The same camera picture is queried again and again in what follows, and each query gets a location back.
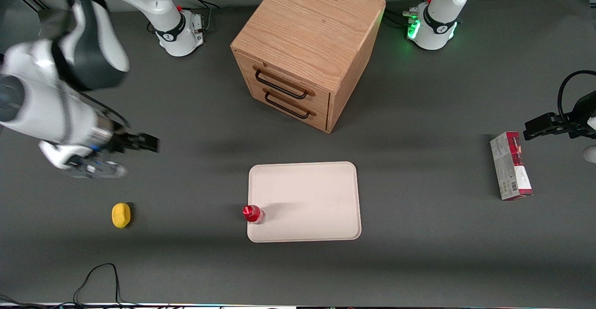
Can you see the wooden drawer front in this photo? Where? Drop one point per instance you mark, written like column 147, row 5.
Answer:
column 321, row 120
column 246, row 67

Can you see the red coke bottle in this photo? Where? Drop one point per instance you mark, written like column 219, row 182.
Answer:
column 252, row 213

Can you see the red and white carton box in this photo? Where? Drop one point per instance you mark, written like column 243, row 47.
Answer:
column 510, row 169

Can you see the wooden drawer cabinet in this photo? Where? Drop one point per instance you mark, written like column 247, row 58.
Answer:
column 307, row 20

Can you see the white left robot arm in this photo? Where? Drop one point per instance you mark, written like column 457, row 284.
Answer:
column 437, row 30

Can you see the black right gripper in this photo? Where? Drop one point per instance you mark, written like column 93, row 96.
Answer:
column 122, row 141

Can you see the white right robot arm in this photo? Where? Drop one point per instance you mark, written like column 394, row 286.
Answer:
column 42, row 109

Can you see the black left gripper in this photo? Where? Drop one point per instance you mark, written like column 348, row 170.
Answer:
column 573, row 125

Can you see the yellow lemon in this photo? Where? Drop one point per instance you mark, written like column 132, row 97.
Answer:
column 121, row 216

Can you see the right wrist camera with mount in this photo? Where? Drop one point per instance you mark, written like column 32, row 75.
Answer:
column 60, row 155

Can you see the white rectangular tray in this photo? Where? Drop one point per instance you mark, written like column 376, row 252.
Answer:
column 312, row 197

